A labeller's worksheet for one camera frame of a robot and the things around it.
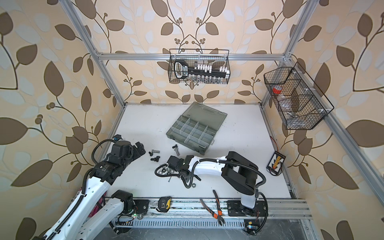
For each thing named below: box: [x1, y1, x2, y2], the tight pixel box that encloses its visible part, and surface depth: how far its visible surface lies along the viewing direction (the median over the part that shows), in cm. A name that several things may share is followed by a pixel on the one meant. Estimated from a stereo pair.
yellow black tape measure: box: [156, 196, 172, 213], surface depth 75 cm
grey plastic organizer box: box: [166, 101, 228, 155], surface depth 104 cm
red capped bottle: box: [272, 85, 283, 95], surface depth 88 cm
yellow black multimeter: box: [266, 151, 286, 173], surface depth 91 cm
